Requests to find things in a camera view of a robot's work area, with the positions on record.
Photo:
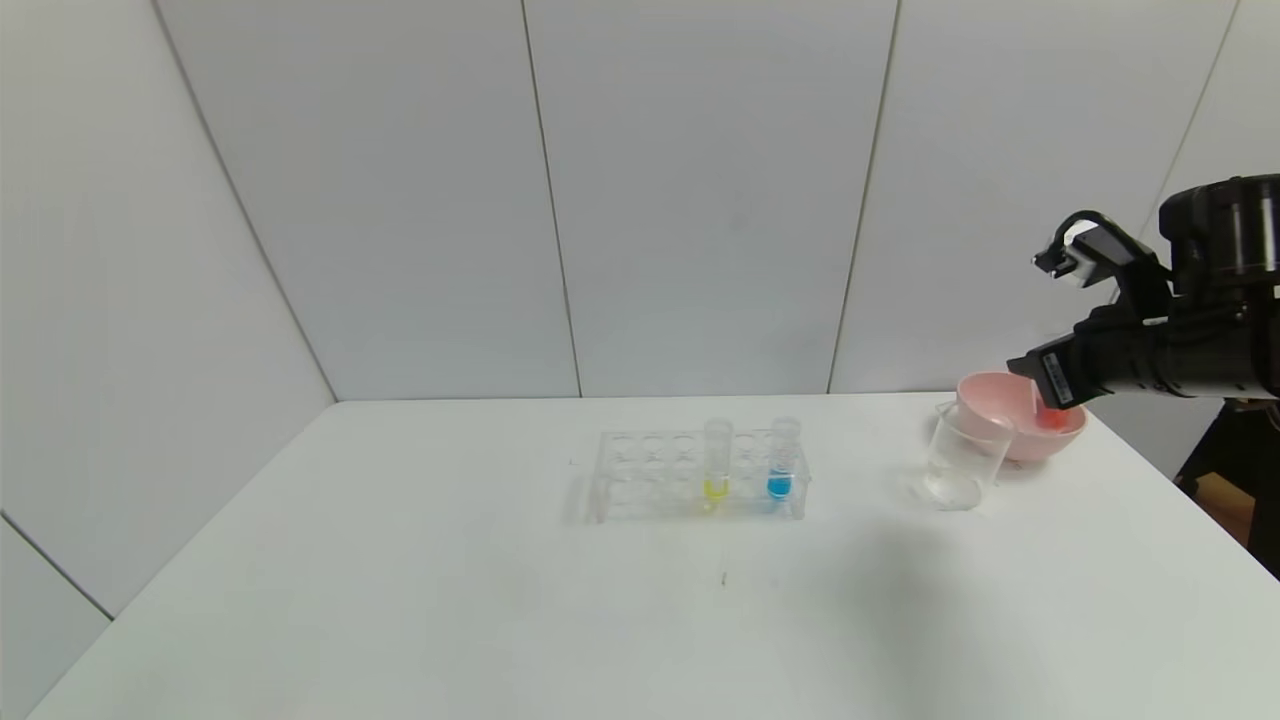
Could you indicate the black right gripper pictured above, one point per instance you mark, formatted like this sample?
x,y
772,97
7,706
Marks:
x,y
1052,378

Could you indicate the test tube with red pigment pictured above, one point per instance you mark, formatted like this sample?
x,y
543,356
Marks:
x,y
1051,417

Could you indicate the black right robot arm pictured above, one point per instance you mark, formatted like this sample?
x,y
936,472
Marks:
x,y
1235,290

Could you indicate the clear glass beaker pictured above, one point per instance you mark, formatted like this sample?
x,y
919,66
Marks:
x,y
960,470

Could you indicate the test tube with blue pigment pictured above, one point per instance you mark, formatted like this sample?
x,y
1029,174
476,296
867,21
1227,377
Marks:
x,y
779,487

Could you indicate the test tube with yellow pigment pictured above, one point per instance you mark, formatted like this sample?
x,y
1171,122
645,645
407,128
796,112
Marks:
x,y
716,488

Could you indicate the clear plastic test tube rack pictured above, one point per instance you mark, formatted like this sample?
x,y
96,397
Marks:
x,y
660,480

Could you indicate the pink plastic bowl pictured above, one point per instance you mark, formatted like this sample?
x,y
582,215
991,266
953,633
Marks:
x,y
1010,430

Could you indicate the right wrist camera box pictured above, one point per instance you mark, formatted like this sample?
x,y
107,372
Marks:
x,y
1095,255

